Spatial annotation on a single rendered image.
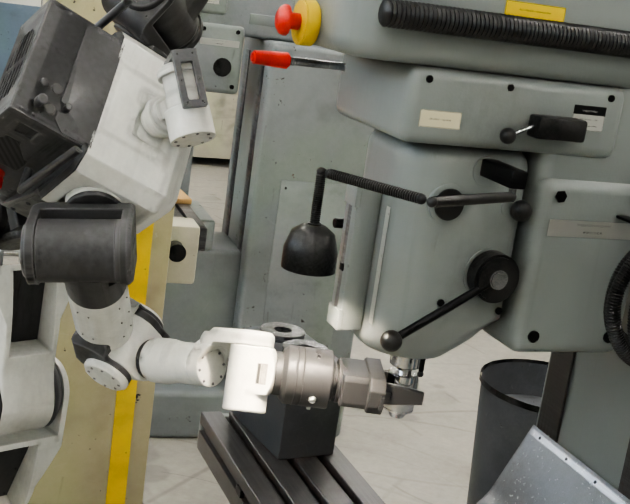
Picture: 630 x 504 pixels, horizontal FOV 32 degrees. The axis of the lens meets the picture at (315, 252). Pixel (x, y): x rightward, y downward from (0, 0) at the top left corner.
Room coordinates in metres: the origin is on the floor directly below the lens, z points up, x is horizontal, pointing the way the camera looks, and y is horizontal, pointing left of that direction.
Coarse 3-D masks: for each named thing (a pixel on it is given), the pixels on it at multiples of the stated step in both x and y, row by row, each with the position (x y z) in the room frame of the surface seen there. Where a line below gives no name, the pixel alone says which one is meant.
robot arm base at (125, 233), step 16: (32, 208) 1.50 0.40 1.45; (48, 208) 1.50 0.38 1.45; (64, 208) 1.50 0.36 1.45; (80, 208) 1.51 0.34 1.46; (96, 208) 1.51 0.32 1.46; (112, 208) 1.51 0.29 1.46; (128, 208) 1.52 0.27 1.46; (32, 224) 1.45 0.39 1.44; (128, 224) 1.47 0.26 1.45; (32, 240) 1.43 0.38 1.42; (128, 240) 1.45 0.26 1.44; (32, 256) 1.43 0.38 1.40; (128, 256) 1.44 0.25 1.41; (32, 272) 1.43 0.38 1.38; (128, 272) 1.45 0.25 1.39
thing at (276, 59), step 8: (256, 56) 1.53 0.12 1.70; (264, 56) 1.53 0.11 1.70; (272, 56) 1.54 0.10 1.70; (280, 56) 1.54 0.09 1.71; (288, 56) 1.55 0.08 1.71; (264, 64) 1.54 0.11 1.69; (272, 64) 1.54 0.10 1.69; (280, 64) 1.54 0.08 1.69; (288, 64) 1.55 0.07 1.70; (296, 64) 1.56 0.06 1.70; (304, 64) 1.56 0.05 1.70; (312, 64) 1.56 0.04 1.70; (320, 64) 1.57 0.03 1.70; (328, 64) 1.57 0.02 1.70; (336, 64) 1.58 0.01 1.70; (344, 64) 1.58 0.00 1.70
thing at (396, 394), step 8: (392, 384) 1.52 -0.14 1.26; (392, 392) 1.51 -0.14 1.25; (400, 392) 1.51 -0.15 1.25; (408, 392) 1.51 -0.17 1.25; (416, 392) 1.52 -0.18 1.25; (384, 400) 1.51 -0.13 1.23; (392, 400) 1.51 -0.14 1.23; (400, 400) 1.51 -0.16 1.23; (408, 400) 1.52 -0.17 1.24; (416, 400) 1.52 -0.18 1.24
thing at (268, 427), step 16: (288, 336) 2.01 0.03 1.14; (304, 336) 2.05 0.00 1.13; (272, 400) 1.92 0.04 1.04; (240, 416) 2.03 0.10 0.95; (256, 416) 1.97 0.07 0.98; (272, 416) 1.92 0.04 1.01; (288, 416) 1.88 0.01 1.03; (304, 416) 1.90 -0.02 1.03; (320, 416) 1.92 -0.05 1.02; (336, 416) 1.94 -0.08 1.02; (256, 432) 1.97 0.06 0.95; (272, 432) 1.91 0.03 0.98; (288, 432) 1.89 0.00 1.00; (304, 432) 1.90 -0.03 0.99; (320, 432) 1.92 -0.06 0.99; (272, 448) 1.90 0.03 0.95; (288, 448) 1.89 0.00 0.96; (304, 448) 1.91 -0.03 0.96; (320, 448) 1.92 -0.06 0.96
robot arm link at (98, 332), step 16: (128, 304) 1.58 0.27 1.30; (80, 320) 1.56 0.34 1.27; (96, 320) 1.54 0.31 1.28; (112, 320) 1.55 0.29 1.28; (128, 320) 1.61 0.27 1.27; (160, 320) 1.69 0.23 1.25; (80, 336) 1.60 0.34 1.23; (96, 336) 1.57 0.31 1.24; (112, 336) 1.58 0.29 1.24; (128, 336) 1.63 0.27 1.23; (80, 352) 1.62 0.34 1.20; (96, 352) 1.59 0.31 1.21; (96, 368) 1.61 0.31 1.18; (112, 368) 1.60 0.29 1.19; (112, 384) 1.63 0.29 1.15; (128, 384) 1.63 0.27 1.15
